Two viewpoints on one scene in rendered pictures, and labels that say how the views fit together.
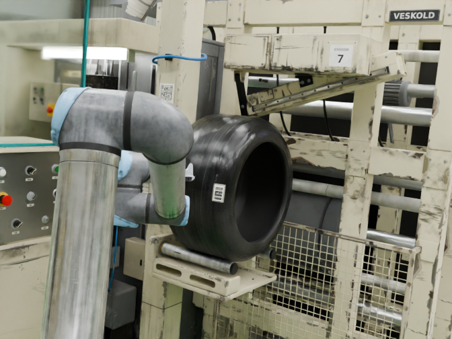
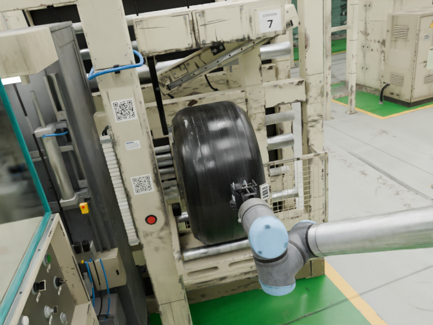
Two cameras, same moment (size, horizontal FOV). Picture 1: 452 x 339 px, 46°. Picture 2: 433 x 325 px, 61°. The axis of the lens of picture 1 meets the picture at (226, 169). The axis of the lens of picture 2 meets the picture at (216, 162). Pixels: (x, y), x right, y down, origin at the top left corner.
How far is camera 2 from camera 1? 1.41 m
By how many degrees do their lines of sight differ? 43
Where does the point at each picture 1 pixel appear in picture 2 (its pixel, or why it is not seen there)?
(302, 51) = (230, 23)
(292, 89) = (205, 59)
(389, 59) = (290, 13)
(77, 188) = not seen: outside the picture
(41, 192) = (49, 296)
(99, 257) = not seen: outside the picture
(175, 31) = (114, 34)
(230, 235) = not seen: hidden behind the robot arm
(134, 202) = (294, 260)
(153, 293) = (169, 293)
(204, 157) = (238, 166)
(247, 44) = (165, 26)
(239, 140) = (252, 134)
